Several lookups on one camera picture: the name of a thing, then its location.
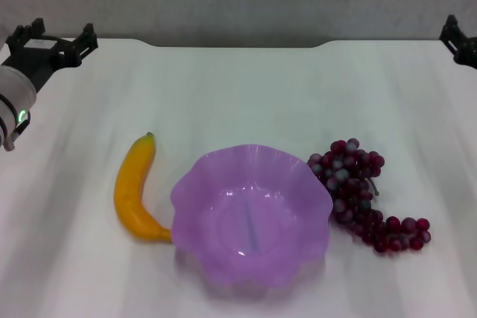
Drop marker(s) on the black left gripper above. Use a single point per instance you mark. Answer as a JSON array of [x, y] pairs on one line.
[[41, 61]]

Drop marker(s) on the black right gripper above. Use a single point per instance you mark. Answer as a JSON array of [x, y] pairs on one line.
[[471, 53]]

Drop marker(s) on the purple wavy plastic bowl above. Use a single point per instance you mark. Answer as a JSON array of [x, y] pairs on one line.
[[242, 266]]

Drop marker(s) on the yellow banana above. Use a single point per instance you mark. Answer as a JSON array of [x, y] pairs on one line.
[[130, 191]]

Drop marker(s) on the dark red grape bunch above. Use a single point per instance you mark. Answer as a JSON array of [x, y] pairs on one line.
[[354, 191]]

